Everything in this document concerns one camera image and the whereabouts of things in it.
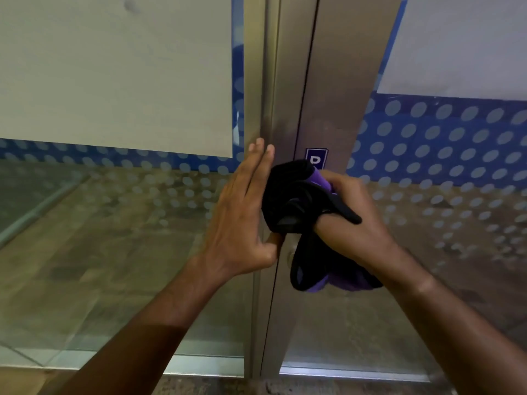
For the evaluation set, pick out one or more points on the person's right hand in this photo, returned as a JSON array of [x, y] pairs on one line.
[[358, 238]]

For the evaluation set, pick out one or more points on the person's left hand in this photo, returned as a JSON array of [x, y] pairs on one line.
[[234, 226]]

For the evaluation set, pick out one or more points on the person's left middle finger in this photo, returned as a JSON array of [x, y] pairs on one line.
[[249, 168]]

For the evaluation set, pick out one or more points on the person's left thumb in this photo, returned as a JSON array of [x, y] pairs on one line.
[[275, 243]]

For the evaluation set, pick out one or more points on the person's right fingers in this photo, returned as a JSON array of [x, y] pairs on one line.
[[344, 185]]

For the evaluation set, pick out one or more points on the black and purple cloth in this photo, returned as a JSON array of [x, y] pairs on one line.
[[294, 201]]

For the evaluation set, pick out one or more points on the person's left forearm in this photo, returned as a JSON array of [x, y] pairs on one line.
[[148, 329]]

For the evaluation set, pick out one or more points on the person's right forearm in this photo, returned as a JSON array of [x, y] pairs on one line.
[[457, 329]]

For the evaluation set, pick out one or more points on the blue square sign sticker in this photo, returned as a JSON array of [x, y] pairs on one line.
[[316, 157]]

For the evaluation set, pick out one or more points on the metal framed glass door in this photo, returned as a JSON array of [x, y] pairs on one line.
[[329, 98]]

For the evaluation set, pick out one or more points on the blue dotted window film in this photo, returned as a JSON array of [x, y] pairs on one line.
[[136, 159], [444, 139]]

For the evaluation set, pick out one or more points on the metal framed glass panel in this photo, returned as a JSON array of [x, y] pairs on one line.
[[123, 242]]

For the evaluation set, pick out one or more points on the large white paper sheet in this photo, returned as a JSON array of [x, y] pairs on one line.
[[115, 69]]

